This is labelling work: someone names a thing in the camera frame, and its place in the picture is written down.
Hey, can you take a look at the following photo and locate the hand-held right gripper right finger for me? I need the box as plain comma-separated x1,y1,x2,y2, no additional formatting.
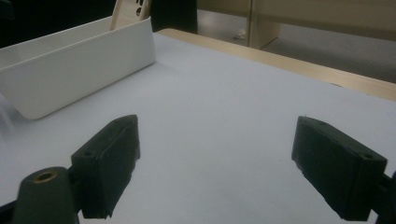
291,116,389,222

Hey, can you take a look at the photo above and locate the black curtain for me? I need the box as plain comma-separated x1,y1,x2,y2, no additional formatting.
0,0,199,49

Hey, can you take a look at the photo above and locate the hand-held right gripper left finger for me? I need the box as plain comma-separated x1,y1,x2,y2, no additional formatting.
70,114,141,219

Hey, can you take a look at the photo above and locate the pink phone case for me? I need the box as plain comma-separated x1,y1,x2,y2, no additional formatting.
109,0,152,32

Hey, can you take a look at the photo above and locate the white table cover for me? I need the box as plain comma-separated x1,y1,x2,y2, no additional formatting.
0,32,396,224

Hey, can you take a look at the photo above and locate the wooden table frame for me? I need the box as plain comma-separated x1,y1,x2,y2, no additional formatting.
157,28,396,103

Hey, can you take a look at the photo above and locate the crumpled white paper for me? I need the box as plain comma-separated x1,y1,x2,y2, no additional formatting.
233,28,248,40

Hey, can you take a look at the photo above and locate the white plastic storage box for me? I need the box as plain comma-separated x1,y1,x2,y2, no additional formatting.
0,16,157,121

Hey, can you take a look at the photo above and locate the beige wooden bench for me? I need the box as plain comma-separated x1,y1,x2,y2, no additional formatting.
197,0,396,49

